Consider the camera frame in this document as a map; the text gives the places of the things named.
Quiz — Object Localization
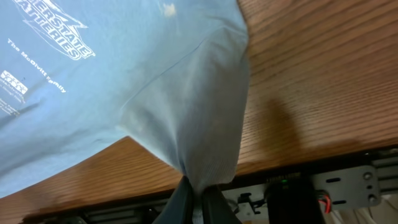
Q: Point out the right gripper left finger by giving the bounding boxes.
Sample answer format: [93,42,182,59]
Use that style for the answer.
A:
[152,176,193,224]

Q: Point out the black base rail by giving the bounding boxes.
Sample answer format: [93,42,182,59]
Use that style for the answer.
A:
[24,145,397,224]

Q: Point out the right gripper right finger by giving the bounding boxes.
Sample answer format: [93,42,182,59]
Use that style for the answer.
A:
[201,185,241,224]

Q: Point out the light blue printed t-shirt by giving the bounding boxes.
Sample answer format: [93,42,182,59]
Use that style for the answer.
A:
[1,1,249,218]

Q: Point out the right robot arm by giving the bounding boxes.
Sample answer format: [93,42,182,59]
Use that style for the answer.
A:
[154,176,325,224]

